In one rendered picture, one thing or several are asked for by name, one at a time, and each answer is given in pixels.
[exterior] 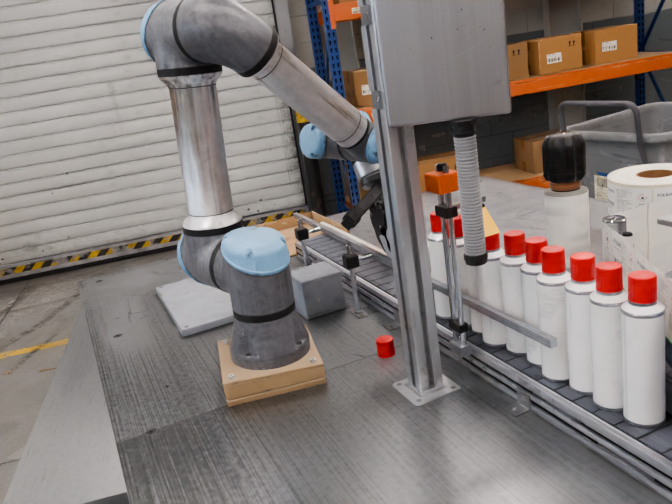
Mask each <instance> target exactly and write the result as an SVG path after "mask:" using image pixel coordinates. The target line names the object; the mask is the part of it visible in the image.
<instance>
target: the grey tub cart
mask: <svg viewBox="0 0 672 504"><path fill-rule="evenodd" d="M566 106H579V107H628V108H630V109H627V110H624V111H620V112H617V113H613V114H610V115H606V116H603V117H599V118H596V119H592V120H588V121H585V122H581V123H578V124H574V125H570V126H567V127H566V122H565V116H564V108H565V107H566ZM558 115H559V121H560V127H561V129H560V131H566V130H568V131H579V132H580V133H581V135H582V136H583V139H584V141H585V145H586V168H587V169H586V170H587V174H586V176H585V177H584V178H583V179H582V180H581V185H583V186H586V187H587V188H588V197H590V198H595V199H600V200H605V201H608V188H607V175H608V174H609V173H611V172H613V171H615V170H618V169H621V168H625V167H630V166H636V165H644V164H656V163H672V102H655V103H649V104H644V105H641V106H637V105H636V104H635V103H633V102H631V101H563V102H562V103H561V104H560V105H559V107H558Z"/></svg>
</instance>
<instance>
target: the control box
mask: <svg viewBox="0 0 672 504"><path fill-rule="evenodd" d="M373 6H374V14H375V22H376V30H377V38H378V46H379V54H380V62H381V70H382V77H383V85H384V93H385V101H386V109H387V117H388V125H389V126H390V127H391V128H395V127H403V126H411V125H419V124H427V123H435V122H443V121H451V120H459V119H467V118H475V117H483V116H491V115H499V114H507V113H510V112H511V110H512V105H511V91H510V77H509V63H508V49H507V35H506V21H505V7H504V0H373Z"/></svg>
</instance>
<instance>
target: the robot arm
mask: <svg viewBox="0 0 672 504"><path fill-rule="evenodd" d="M140 37H141V43H142V46H143V48H144V50H145V52H146V54H147V55H148V56H149V57H150V58H151V59H152V60H153V61H154V62H155V63H156V69H157V75H158V79H159V80H160V81H161V82H163V83H164V84H165V85H166V86H167V87H168V89H169V95H170V101H171V107H172V113H173V120H174V126H175V132H176V138H177V145H178V151H179V157H180V163H181V170H182V176H183V182H184V189H185V195H186V201H187V207H188V216H187V217H186V219H185V220H184V221H183V223H182V227H183V233H182V235H181V236H182V237H181V239H180V240H179V241H178V245H177V257H178V261H179V264H180V266H181V268H182V269H183V271H184V272H185V273H186V274H187V275H188V276H190V277H191V278H193V279H194V280H195V281H197V282H199V283H201V284H203V285H207V286H211V287H214V288H216V289H219V290H221V291H224V292H226V293H229V294H230V298H231V304H232V310H233V316H234V323H233V329H232V335H231V341H230V354H231V359H232V361H233V363H234V364H236V365H237V366H239V367H241V368H244V369H249V370H270V369H276V368H280V367H284V366H287V365H290V364H292V363H294V362H296V361H298V360H300V359H301V358H303V357H304V356H305V355H306V354H307V353H308V351H309V350H310V340H309V334H308V332H307V330H306V328H305V326H304V324H303V322H302V320H301V318H300V316H299V314H298V312H297V310H296V306H295V298H294V291H293V284H292V276H291V269H290V262H289V261H290V254H289V250H288V248H287V244H286V240H285V238H284V236H283V235H282V234H281V233H280V232H278V231H277V230H274V229H272V228H268V227H262V226H260V227H255V226H248V227H244V226H243V218H242V215H241V214H240V213H238V212H237V211H236V210H234V208H233V204H232V197H231V189H230V182H229V175H228V168H227V161H226V153H225V146H224V139H223V132H222V125H221V117H220V110H219V103H218V96H217V89H216V81H217V80H218V78H219V77H220V76H221V74H222V73H223V70H222V66H225V67H227V68H230V69H232V70H234V71H235V72H236V73H238V74H239V75H240V76H242V77H243V78H252V77H253V78H254V79H255V80H257V81H258V82H259V83H260V84H262V85H263V86H264V87H265V88H267V89H268V90H269V91H271V92H272V93H273V94H274V95H276V96H277V97H278V98H280V99H281V100H282V101H283V102H285V103H286V104H287V105H289V106H290V107H291V108H292V109H294V110H295V111H296V112H298V113H299V114H300V115H301V116H303V117H304V118H305V119H307V120H308V121H309V122H310V123H311V124H307V125H306V126H304V127H303V129H302V130H301V133H300V137H299V139H300V140H299V141H300V142H299V144H300V148H301V151H302V153H303V154H304V155H305V156H306V157H308V158H311V159H322V158H330V159H339V160H348V161H351V163H352V166H353V168H354V171H355V173H356V176H357V179H358V182H360V185H361V187H362V189H363V190H369V191H368V193H367V194H366V195H365V196H364V197H363V198H362V199H361V200H360V201H359V202H358V203H357V204H356V206H355V207H354V208H353V209H352V210H351V209H350V210H349V211H348V212H346V213H345V215H344V216H343V218H342V219H343V220H342V222H341V225H342V226H343V227H345V228H346V229H347V230H348V231H349V230H350V229H351V228H354V227H355V226H357V225H358V224H359V222H360V220H361V219H362V218H361V217H362V216H363V215H364V214H365V213H366V211H367V210H368V209H369V210H370V219H371V223H372V226H373V228H374V230H375V234H376V237H377V239H378V241H379V243H380V245H381V247H382V248H383V250H384V252H385V253H386V254H387V255H388V257H390V258H392V257H391V250H390V242H389V235H388V227H387V220H386V212H385V205H384V198H383V190H382V183H381V175H380V168H379V160H378V153H377V145H376V138H375V130H374V124H373V123H372V122H371V120H370V117H369V115H368V114H367V113H366V112H365V111H358V110H357V109H356V108H355V107H354V106H352V105H351V104H350V103H349V102H348V101H347V100H346V99H344V98H343V97H342V96H341V95H340V94H339V93H337V92H336V91H335V90H334V89H333V88H332V87H330V86H329V85H328V84H327V83H326V82H325V81H323V80H322V79H321V78H320V77H319V76H318V75H317V74H315V73H314V72H313V71H312V70H311V69H310V68H308V67H307V66H306V65H305V64H304V63H303V62H301V61H300V60H299V59H298V58H297V57H296V56H294V55H293V54H292V53H291V52H290V51H289V50H287V49H286V48H285V47H284V46H283V45H282V44H281V43H279V35H278V33H277V32H276V31H275V30H274V29H273V28H271V27H270V26H269V25H268V24H267V23H266V22H265V21H263V20H262V19H261V18H260V17H258V16H257V15H256V14H255V13H253V12H252V11H251V10H249V9H248V8H246V7H245V6H243V5H242V4H240V3H239V2H237V1H236V0H161V1H159V2H157V3H155V4H154V5H152V6H151V7H150V8H149V9H148V11H147V12H146V14H145V15H144V17H143V20H142V23H141V28H140ZM386 230H387V231H386Z"/></svg>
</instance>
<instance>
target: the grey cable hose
mask: <svg viewBox="0 0 672 504"><path fill-rule="evenodd" d="M475 123H476V118H467V119H459V120H453V121H451V126H453V128H452V134H453V136H454V138H453V139H454V143H455V144H454V147H455V148H454V149H455V150H456V151H455V157H456V158H455V159H456V160H457V161H456V167H457V168H456V169H457V177H458V178H457V179H458V187H459V188H458V189H459V197H460V198H459V199H460V206H461V207H460V209H461V216H462V217H461V219H462V229H463V230H462V231H463V238H464V239H463V241H464V250H465V252H464V254H463V255H464V261H465V263H466V264H467V265H469V266H481V265H484V264H486V263H487V259H488V251H486V243H485V234H484V233H485V231H484V221H483V220H484V219H483V208H482V207H483V206H482V198H481V197H482V196H481V192H480V191H481V189H480V188H481V185H480V179H479V178H480V175H479V174H480V173H479V169H478V168H479V165H478V164H479V162H477V161H478V155H477V154H478V152H477V145H476V144H477V142H476V138H475V137H476V135H475V133H476V131H477V129H476V125H475Z"/></svg>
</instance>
